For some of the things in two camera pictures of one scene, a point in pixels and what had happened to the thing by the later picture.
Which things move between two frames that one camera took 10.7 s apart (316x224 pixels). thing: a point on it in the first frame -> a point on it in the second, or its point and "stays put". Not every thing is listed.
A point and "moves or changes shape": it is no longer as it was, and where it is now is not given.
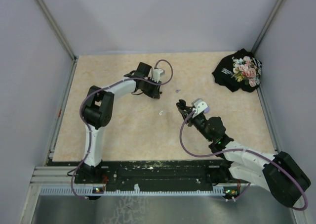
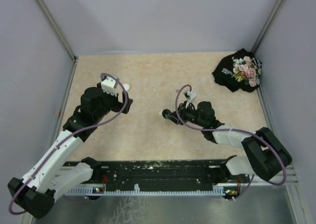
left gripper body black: [149, 88] -> [114, 104]
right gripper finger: [181, 105] -> [174, 115]
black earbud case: [181, 104] moves or changes shape
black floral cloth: [239, 70] stays put
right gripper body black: [190, 123] stays put
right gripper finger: [184, 115] -> [175, 120]
